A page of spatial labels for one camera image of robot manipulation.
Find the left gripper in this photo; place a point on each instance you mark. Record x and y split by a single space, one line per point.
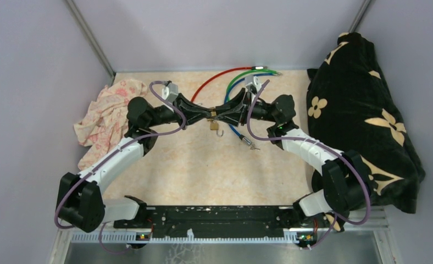
191 111

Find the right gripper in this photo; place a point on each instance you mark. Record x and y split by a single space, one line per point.
234 117

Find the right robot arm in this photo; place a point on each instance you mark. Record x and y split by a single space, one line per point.
346 188

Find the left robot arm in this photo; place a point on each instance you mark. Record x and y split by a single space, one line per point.
80 202

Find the small key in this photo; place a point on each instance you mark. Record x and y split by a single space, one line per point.
252 146

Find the small brass padlock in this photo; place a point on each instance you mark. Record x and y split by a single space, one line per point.
214 126

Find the pink patterned cloth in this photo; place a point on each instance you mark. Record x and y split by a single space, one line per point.
105 123

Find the black floral blanket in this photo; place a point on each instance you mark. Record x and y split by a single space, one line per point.
350 107

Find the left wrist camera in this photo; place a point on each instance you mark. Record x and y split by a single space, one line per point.
170 91

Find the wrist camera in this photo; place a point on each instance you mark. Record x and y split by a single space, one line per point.
252 84
170 91

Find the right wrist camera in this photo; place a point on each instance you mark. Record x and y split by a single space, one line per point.
252 84

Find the green cable lock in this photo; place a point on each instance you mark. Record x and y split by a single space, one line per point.
240 78

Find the red cable lock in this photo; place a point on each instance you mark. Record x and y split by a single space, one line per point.
223 73

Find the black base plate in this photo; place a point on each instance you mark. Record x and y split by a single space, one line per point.
226 222

